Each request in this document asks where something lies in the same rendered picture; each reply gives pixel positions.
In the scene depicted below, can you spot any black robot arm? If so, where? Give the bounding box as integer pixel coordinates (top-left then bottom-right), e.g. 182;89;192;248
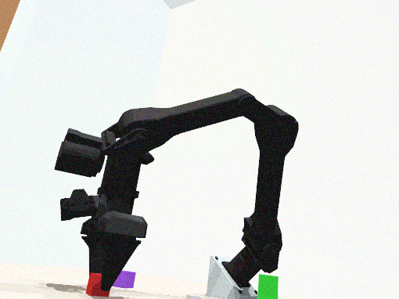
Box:
55;88;299;287

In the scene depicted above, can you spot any red block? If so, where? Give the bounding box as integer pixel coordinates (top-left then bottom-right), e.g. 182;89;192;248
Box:
86;273;110;297

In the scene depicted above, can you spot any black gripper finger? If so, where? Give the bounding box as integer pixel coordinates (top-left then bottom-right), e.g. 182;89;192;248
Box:
95;235;141;291
81;236;103;275

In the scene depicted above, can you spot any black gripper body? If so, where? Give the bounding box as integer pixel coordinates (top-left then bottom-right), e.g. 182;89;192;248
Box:
81;179;148;240

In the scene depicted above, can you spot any purple block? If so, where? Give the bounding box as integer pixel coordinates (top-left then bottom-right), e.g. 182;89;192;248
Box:
112;271;136;288

